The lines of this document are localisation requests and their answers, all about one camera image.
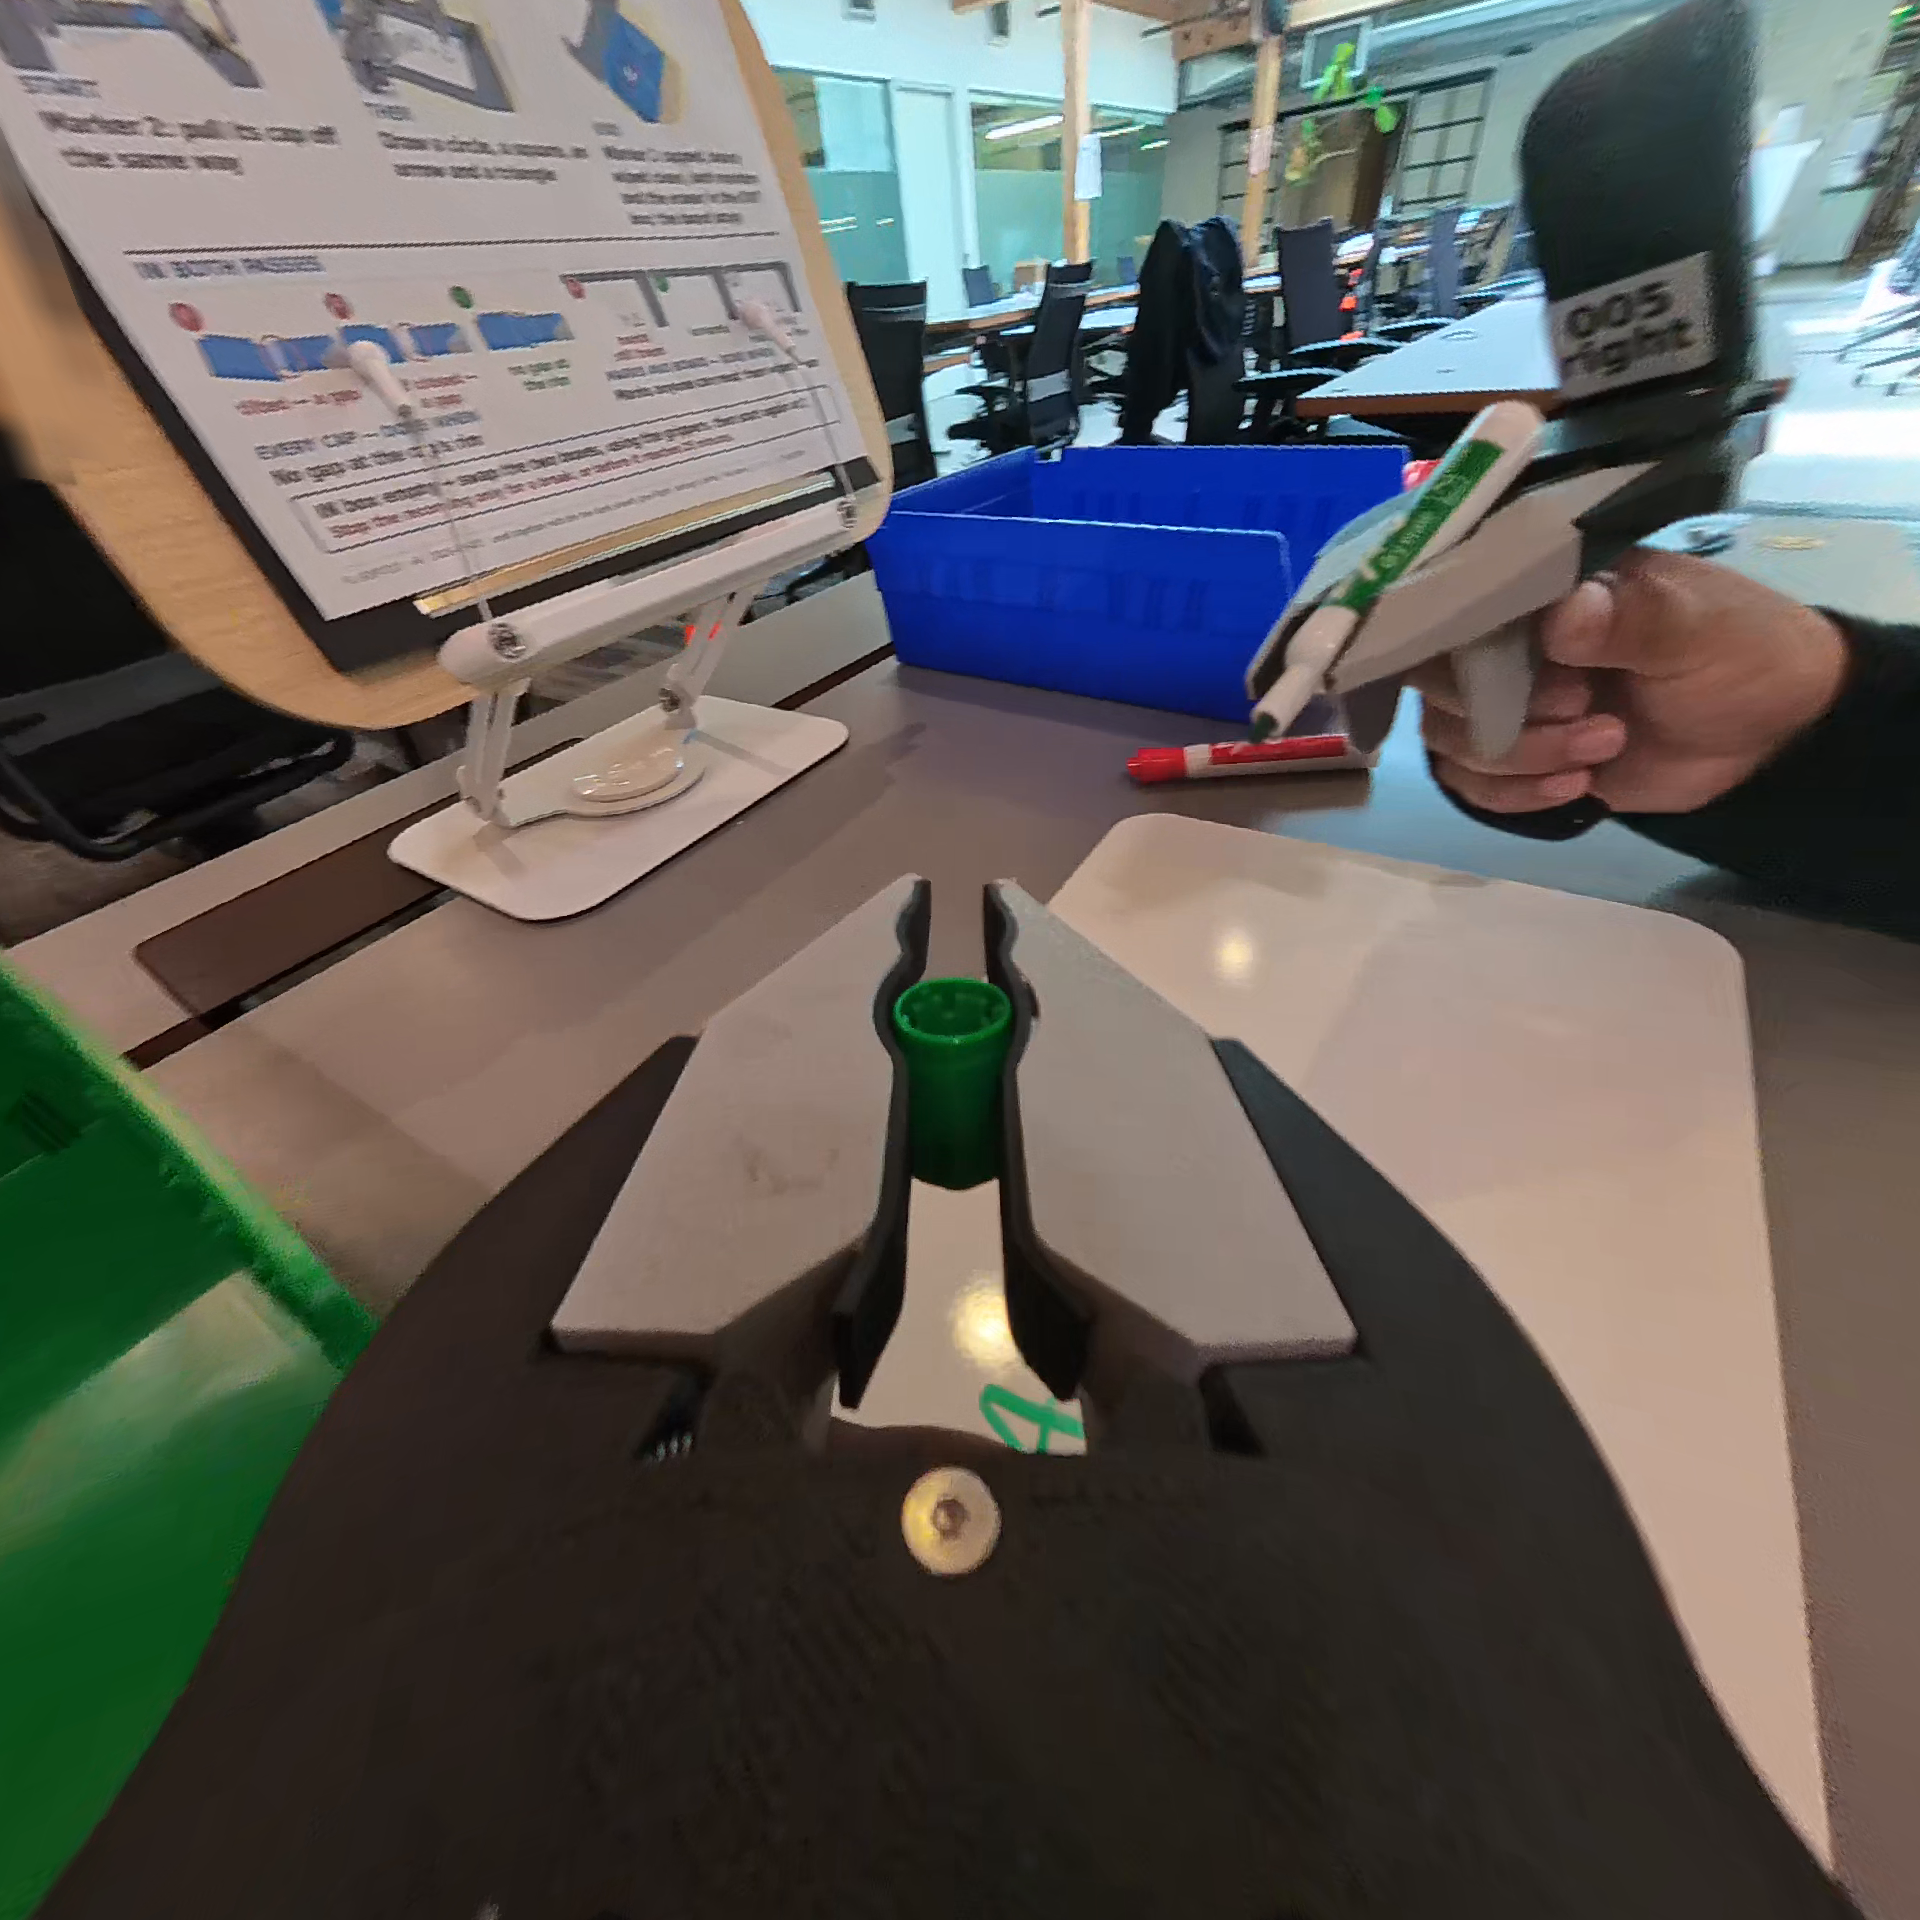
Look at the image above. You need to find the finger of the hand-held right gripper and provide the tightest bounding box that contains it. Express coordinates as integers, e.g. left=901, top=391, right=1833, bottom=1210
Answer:
left=1241, top=462, right=1454, bottom=711
left=1303, top=491, right=1580, bottom=702

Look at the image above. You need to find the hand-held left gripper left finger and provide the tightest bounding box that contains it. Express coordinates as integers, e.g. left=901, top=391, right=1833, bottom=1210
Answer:
left=548, top=873, right=935, bottom=1413

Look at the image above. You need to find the green potted plant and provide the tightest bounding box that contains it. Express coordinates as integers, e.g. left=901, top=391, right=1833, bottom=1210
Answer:
left=1295, top=37, right=1403, bottom=182

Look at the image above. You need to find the printed instruction sheet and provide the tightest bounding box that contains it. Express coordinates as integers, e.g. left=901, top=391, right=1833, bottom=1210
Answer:
left=0, top=0, right=880, bottom=669

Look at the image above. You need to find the black office chair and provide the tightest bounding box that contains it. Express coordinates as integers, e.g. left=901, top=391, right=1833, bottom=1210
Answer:
left=1241, top=222, right=1339, bottom=443
left=847, top=282, right=935, bottom=495
left=950, top=262, right=1095, bottom=453

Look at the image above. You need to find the blue plastic bin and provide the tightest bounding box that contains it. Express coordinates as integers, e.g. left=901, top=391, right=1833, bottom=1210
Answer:
left=864, top=442, right=1412, bottom=725

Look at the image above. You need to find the red dry-erase marker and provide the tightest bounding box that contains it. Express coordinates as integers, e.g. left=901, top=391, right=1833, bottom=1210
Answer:
left=1124, top=732, right=1374, bottom=788

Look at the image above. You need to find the green marker cap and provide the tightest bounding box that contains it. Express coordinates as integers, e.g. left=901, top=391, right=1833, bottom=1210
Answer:
left=892, top=975, right=1016, bottom=1190

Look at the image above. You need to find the green dry-erase marker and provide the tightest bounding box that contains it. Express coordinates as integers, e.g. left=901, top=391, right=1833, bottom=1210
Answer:
left=1247, top=402, right=1547, bottom=741

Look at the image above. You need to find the green plastic bin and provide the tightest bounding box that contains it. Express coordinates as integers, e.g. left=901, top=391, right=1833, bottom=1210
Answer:
left=0, top=961, right=376, bottom=1920

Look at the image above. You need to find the grey office desk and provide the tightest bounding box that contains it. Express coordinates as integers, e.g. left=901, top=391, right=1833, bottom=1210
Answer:
left=1295, top=292, right=1568, bottom=422

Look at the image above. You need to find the white whiteboard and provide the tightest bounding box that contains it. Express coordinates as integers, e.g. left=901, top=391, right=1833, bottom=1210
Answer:
left=829, top=813, right=1835, bottom=1870

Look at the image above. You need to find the black jacket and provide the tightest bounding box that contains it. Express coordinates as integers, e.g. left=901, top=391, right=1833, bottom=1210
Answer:
left=1121, top=217, right=1249, bottom=449

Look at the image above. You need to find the person's right forearm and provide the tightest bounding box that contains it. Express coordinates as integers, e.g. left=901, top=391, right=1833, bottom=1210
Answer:
left=1628, top=609, right=1920, bottom=939

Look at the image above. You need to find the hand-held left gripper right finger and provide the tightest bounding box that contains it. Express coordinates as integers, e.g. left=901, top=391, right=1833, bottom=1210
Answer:
left=982, top=877, right=1360, bottom=1402

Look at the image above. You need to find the wooden book stand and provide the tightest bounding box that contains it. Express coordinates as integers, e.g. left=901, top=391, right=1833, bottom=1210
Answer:
left=0, top=0, right=896, bottom=922

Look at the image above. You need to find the person's right hand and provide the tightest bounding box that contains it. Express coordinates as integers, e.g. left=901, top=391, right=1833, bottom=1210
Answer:
left=1417, top=546, right=1849, bottom=819

